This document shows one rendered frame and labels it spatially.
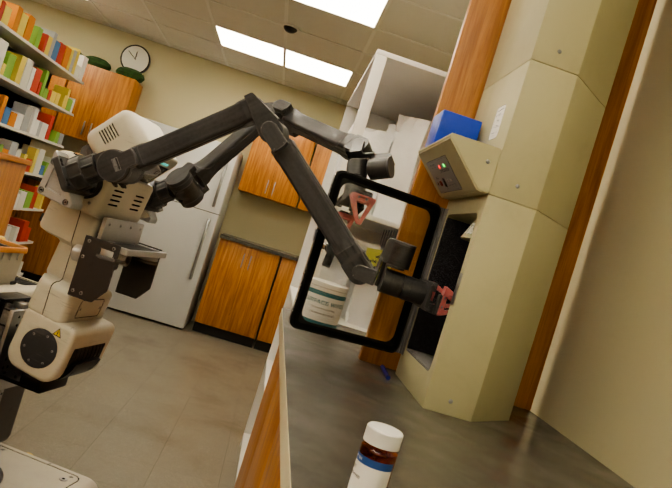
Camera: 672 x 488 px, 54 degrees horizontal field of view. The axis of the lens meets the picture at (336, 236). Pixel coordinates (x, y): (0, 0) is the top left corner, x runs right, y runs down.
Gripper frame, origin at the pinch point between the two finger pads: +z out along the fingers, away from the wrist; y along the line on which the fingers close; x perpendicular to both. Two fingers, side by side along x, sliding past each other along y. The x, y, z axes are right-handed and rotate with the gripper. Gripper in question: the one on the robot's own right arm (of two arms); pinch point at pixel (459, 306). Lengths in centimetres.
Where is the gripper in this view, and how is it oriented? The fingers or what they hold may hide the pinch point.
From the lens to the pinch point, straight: 155.9
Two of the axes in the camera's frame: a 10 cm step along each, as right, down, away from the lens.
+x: -3.3, 9.4, -0.1
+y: -0.9, -0.2, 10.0
